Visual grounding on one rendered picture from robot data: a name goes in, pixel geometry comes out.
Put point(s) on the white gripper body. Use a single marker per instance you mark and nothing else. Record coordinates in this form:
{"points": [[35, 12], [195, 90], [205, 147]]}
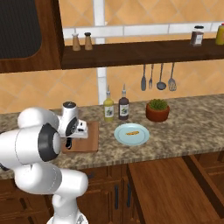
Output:
{"points": [[80, 134]]}

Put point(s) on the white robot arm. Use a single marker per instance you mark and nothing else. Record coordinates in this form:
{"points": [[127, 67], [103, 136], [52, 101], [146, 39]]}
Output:
{"points": [[32, 145]]}

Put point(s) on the wooden cutting board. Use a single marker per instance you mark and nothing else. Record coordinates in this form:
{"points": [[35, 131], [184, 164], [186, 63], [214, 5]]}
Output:
{"points": [[90, 143]]}

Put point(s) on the wooden drawer front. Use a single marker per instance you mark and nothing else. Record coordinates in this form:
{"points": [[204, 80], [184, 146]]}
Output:
{"points": [[108, 171]]}

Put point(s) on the orange meat piece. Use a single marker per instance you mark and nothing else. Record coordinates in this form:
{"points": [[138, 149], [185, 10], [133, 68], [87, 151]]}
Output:
{"points": [[132, 133]]}

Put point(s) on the light blue plate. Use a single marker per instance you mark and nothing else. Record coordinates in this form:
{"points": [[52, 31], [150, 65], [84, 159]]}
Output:
{"points": [[132, 141]]}

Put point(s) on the yellow-green oil bottle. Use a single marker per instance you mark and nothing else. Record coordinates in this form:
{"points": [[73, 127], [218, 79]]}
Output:
{"points": [[109, 110]]}

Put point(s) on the dark brown sauce bottle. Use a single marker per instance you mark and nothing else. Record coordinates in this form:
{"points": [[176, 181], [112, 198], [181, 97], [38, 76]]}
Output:
{"points": [[123, 109]]}

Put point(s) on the wide wooden cupboard door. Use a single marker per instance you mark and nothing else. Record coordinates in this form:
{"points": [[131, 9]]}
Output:
{"points": [[100, 201]]}

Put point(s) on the green plant in terracotta pot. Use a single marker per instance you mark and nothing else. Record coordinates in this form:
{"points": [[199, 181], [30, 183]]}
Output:
{"points": [[157, 112]]}

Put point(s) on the grey hanging spatula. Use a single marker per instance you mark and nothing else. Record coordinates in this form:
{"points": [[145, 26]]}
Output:
{"points": [[143, 83]]}

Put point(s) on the grey hanging fork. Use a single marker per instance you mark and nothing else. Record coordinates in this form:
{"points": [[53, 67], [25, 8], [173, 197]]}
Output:
{"points": [[150, 83]]}

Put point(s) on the brown shaker with pale cap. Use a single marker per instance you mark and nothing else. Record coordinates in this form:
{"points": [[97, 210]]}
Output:
{"points": [[76, 43]]}

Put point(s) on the brown shaker with dark cap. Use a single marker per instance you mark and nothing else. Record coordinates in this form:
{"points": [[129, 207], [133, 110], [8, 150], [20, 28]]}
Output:
{"points": [[88, 43]]}

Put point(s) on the narrow wooden cupboard door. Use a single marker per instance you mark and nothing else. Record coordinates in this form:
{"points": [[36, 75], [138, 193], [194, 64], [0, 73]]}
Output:
{"points": [[132, 213]]}

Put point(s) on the grey hanging ladle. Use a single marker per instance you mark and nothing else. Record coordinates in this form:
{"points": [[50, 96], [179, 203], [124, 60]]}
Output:
{"points": [[161, 85]]}

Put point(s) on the grey hanging slotted turner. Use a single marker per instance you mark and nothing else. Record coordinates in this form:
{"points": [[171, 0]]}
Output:
{"points": [[172, 84]]}

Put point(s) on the wooden base cupboard run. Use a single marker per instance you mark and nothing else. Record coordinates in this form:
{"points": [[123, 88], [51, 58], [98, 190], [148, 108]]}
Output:
{"points": [[213, 166]]}

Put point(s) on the dark spice jar white label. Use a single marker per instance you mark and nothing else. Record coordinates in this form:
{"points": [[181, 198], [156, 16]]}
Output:
{"points": [[197, 36]]}

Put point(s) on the yellow mustard bottle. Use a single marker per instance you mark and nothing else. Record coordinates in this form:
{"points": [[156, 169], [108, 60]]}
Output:
{"points": [[220, 35]]}

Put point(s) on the dark wooden wall shelf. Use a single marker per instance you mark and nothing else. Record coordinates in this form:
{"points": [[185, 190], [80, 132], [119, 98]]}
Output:
{"points": [[140, 54]]}

